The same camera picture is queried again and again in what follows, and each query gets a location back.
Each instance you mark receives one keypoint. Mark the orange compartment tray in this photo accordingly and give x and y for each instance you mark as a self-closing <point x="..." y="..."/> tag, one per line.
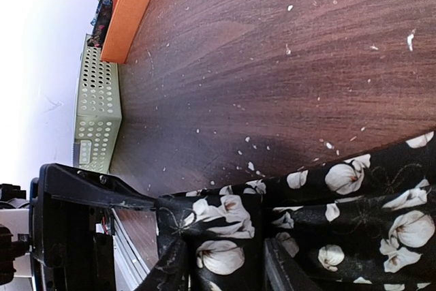
<point x="124" y="24"/>

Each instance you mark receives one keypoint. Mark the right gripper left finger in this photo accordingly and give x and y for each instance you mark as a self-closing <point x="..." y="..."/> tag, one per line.
<point x="171" y="273"/>

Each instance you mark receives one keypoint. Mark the black white floral tie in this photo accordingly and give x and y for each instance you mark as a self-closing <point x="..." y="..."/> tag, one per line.
<point x="365" y="223"/>

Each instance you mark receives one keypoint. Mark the front aluminium rail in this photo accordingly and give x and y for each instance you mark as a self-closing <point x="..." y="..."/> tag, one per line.
<point x="130" y="268"/>

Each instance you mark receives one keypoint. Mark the pale green perforated basket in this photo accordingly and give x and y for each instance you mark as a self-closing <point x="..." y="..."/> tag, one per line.
<point x="97" y="113"/>

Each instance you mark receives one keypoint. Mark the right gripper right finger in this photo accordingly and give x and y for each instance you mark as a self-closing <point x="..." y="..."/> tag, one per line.
<point x="281" y="272"/>

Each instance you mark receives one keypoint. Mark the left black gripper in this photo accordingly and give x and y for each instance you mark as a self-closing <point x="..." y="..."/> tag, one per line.
<point x="65" y="206"/>

